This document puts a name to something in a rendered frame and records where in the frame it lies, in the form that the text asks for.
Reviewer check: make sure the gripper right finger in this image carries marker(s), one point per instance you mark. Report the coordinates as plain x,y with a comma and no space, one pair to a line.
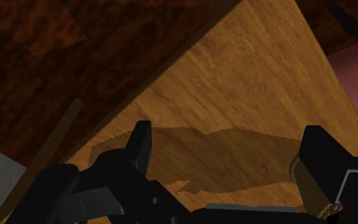
330,161

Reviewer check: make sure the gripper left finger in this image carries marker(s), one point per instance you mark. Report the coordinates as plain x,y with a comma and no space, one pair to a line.
116,189

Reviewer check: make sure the olive brown bar-shaped object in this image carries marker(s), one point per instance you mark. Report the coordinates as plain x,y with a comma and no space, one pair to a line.
309,189

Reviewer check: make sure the wooden table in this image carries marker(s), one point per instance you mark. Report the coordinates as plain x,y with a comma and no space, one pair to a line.
243,77

